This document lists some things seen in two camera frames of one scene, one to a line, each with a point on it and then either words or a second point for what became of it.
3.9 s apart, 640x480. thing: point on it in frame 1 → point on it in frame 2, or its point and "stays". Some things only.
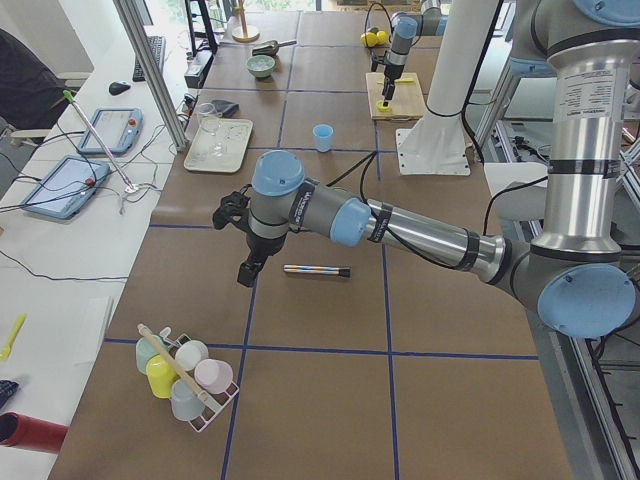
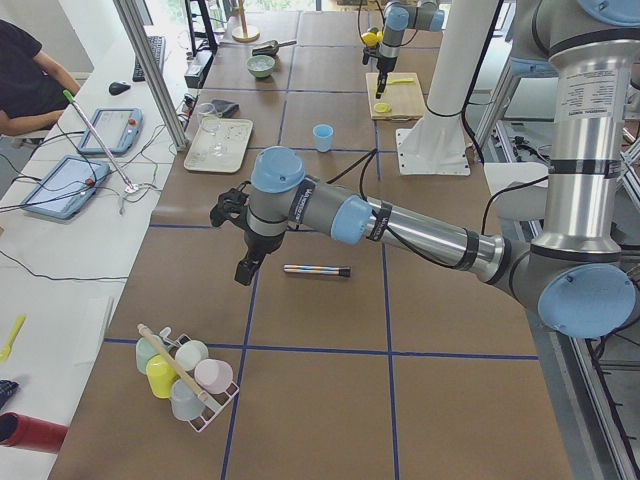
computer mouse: x=118 y=87 stays
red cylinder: x=29 y=433 stays
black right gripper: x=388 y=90 → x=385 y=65
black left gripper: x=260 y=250 stays
